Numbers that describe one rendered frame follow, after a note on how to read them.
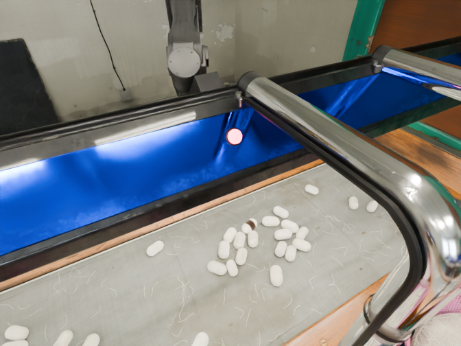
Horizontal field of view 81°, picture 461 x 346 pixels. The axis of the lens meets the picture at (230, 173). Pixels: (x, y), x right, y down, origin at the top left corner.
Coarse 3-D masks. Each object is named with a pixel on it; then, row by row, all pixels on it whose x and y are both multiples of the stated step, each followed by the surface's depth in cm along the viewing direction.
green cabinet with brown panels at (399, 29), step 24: (360, 0) 67; (384, 0) 63; (408, 0) 59; (432, 0) 55; (456, 0) 52; (360, 24) 69; (384, 24) 65; (408, 24) 60; (432, 24) 56; (456, 24) 53; (360, 48) 71; (432, 120) 62; (456, 120) 58; (456, 144) 58
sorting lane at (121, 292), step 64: (256, 192) 65; (320, 192) 65; (128, 256) 51; (192, 256) 51; (256, 256) 51; (320, 256) 51; (384, 256) 51; (0, 320) 43; (64, 320) 43; (128, 320) 43; (192, 320) 43; (256, 320) 43
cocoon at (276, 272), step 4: (272, 268) 47; (276, 268) 47; (280, 268) 47; (272, 272) 47; (276, 272) 47; (280, 272) 47; (272, 276) 46; (276, 276) 46; (280, 276) 46; (272, 280) 46; (276, 280) 46; (280, 280) 46; (276, 284) 46; (280, 284) 46
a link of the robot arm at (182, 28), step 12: (168, 0) 67; (180, 0) 63; (192, 0) 65; (168, 12) 70; (180, 12) 61; (192, 12) 62; (180, 24) 58; (192, 24) 59; (168, 36) 55; (180, 36) 56; (192, 36) 56; (168, 48) 54
